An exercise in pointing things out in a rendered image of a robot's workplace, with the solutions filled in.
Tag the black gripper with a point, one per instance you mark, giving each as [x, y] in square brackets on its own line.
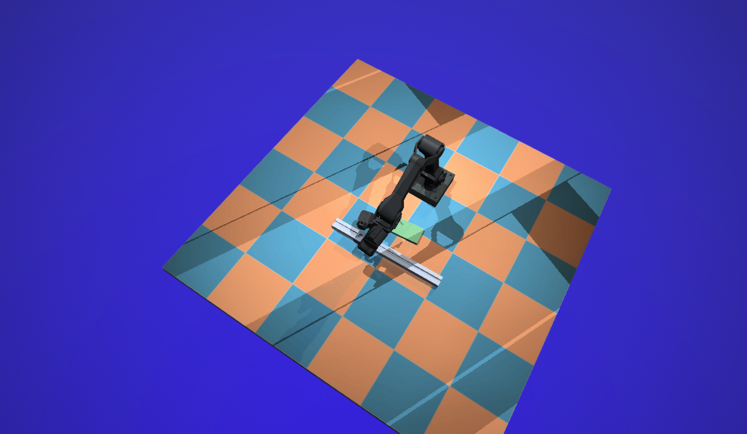
[367, 250]

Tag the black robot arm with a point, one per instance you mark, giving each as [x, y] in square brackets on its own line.
[390, 209]

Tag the aluminum rail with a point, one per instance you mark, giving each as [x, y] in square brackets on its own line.
[390, 254]

